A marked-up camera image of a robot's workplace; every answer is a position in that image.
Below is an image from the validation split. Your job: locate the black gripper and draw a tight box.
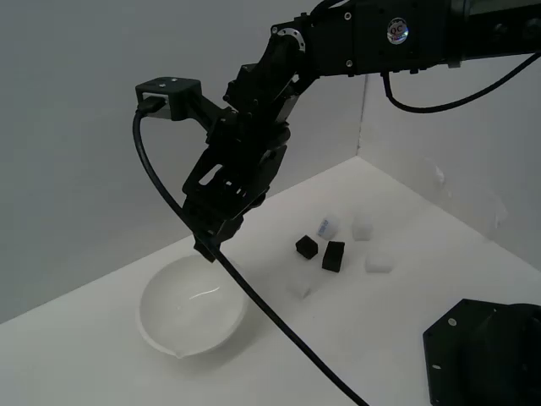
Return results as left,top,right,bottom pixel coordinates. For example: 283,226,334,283
181,118,293,246

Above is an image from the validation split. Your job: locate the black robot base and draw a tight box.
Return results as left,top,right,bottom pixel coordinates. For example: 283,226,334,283
422,298,541,406

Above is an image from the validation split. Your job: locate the white bowl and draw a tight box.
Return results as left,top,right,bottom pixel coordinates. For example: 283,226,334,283
139,253,248,359

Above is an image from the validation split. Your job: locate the white foam cube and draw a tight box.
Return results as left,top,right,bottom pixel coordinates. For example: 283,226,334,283
351,216,375,242
363,252,396,275
289,277,313,300

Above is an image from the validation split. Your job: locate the clear tape piece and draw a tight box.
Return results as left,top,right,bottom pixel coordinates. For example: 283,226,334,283
429,162,449,191

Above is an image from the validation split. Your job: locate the black camera cable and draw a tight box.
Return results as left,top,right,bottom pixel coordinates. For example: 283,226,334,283
132,99,371,406

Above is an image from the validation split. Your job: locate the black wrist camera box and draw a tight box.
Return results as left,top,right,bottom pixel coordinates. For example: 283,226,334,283
134,75,221,128

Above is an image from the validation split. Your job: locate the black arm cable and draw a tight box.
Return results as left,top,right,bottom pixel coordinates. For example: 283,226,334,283
382,52,541,114

